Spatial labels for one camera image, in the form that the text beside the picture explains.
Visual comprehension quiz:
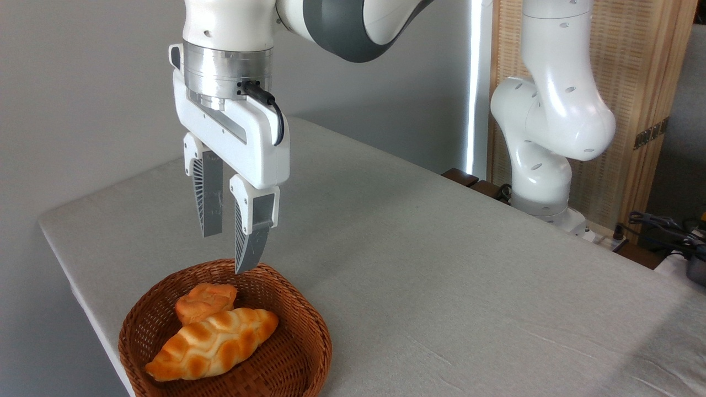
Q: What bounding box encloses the dark brown wooden block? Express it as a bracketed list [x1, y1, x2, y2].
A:
[469, 179, 511, 205]
[441, 168, 479, 187]

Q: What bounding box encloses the brown wicker basket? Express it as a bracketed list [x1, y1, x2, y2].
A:
[118, 259, 333, 397]

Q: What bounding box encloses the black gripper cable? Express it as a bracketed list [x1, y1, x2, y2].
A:
[242, 81, 286, 147]

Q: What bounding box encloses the grey tablecloth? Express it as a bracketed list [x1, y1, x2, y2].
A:
[38, 116, 706, 397]

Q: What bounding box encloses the black cable bundle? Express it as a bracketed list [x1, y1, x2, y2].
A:
[628, 211, 706, 255]

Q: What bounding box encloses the wooden folding screen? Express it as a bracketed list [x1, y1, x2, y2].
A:
[488, 0, 698, 243]

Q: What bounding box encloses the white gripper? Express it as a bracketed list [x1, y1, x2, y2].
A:
[173, 71, 291, 275]

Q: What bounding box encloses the long golden bread loaf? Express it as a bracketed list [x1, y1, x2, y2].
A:
[145, 308, 280, 382]

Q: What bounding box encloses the small round golden bread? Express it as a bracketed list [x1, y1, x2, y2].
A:
[175, 282, 238, 326]

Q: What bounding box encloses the dark metal screen hinge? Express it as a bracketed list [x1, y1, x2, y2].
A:
[633, 117, 670, 151]

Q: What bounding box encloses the dark grey round device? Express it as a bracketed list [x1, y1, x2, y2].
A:
[684, 255, 706, 286]

